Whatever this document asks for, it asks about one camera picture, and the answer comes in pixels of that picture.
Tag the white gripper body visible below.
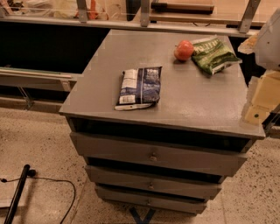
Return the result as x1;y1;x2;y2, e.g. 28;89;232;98
263;70;280;112

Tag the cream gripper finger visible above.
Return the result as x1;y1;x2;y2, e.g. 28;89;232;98
237;34;258;54
241;72;270;125

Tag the blue chip bag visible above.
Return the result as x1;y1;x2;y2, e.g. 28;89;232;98
115;66;162;111

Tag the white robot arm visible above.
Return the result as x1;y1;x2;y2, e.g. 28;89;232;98
238;8;280;125

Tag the green chip bag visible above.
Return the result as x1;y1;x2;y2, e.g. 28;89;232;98
192;36;242;75

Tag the grey metal railing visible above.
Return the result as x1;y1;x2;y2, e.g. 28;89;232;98
0;0;280;39

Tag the red apple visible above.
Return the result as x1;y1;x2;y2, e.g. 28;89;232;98
174;40;194;61

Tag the grey drawer cabinet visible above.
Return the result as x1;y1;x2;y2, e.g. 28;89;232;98
60;30;264;214

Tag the middle grey drawer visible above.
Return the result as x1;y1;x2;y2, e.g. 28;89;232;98
85;165;221;200

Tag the grey drawer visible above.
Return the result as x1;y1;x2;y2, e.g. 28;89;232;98
95;185;207;214
85;165;221;200
70;132;247;177

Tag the top grey drawer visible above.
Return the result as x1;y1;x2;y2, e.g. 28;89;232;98
70;132;247;177

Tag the bottom grey drawer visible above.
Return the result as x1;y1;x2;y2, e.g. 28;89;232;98
95;185;207;214

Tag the wooden shelf at left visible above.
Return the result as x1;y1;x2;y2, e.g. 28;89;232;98
0;67;79;113

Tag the black pole on floor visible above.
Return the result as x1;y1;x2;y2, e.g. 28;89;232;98
4;164;31;224

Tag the black cable on floor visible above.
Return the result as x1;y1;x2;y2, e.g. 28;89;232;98
0;175;77;224

